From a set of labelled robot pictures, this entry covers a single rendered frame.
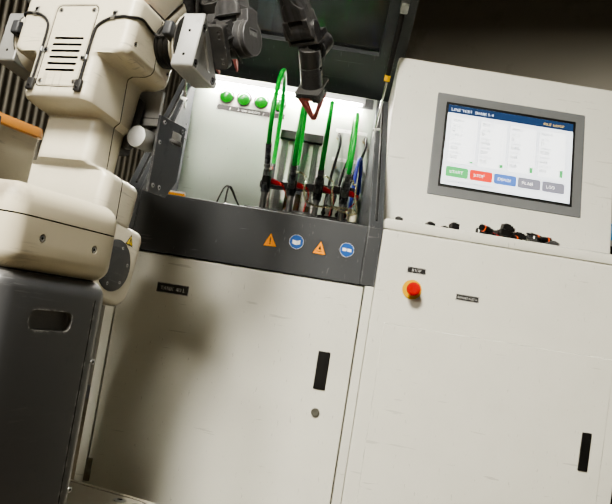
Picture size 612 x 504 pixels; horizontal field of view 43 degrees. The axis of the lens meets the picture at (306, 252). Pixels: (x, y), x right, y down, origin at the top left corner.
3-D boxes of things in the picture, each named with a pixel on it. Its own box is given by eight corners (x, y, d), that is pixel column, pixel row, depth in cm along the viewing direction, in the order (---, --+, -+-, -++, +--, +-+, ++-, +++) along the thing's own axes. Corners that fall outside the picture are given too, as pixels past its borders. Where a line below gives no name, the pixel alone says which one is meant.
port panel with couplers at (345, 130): (320, 207, 263) (334, 116, 265) (320, 208, 266) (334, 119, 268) (358, 213, 262) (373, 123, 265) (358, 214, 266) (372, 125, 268)
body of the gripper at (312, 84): (329, 84, 208) (328, 57, 204) (318, 102, 201) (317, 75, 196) (305, 82, 210) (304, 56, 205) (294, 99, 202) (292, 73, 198)
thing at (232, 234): (130, 247, 210) (141, 189, 212) (134, 249, 215) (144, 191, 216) (359, 284, 210) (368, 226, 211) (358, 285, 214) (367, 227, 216)
